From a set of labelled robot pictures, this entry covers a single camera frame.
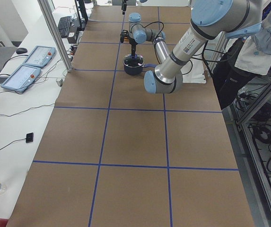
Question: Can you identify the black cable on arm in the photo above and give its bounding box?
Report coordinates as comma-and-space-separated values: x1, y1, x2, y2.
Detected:
141, 21, 166, 38

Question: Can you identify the black computer keyboard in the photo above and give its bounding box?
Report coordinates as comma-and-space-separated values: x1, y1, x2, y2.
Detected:
58, 16, 71, 38

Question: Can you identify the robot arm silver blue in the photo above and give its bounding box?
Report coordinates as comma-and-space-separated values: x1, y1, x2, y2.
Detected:
129, 0, 262, 94

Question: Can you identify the dark blue saucepan purple handle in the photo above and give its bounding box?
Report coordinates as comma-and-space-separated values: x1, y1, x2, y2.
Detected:
123, 54, 156, 76

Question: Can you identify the glass pot lid purple knob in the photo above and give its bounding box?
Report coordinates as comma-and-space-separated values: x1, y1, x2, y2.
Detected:
123, 54, 144, 67

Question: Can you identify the upper teach pendant tablet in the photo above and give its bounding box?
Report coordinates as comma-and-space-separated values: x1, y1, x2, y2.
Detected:
23, 45, 56, 69

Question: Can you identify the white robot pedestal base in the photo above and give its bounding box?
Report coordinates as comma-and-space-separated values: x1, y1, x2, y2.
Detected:
181, 59, 206, 84

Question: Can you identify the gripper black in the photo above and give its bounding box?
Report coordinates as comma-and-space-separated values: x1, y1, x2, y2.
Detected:
122, 0, 138, 59

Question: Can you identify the small black square device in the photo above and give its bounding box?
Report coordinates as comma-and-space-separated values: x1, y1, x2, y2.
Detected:
26, 132, 34, 143

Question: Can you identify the black computer mouse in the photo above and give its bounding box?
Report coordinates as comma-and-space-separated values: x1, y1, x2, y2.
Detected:
16, 47, 28, 54

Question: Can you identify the person in white shirt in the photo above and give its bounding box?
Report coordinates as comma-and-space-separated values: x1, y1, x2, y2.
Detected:
212, 0, 271, 109

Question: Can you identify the lower teach pendant tablet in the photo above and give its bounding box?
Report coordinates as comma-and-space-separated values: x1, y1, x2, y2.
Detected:
1, 64, 41, 93

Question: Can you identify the teach pendant tablet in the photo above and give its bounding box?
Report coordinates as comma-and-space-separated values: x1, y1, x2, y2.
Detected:
1, 64, 41, 93
23, 45, 56, 69

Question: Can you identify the aluminium frame post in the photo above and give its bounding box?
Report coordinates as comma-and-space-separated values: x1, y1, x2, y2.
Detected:
38, 0, 72, 72

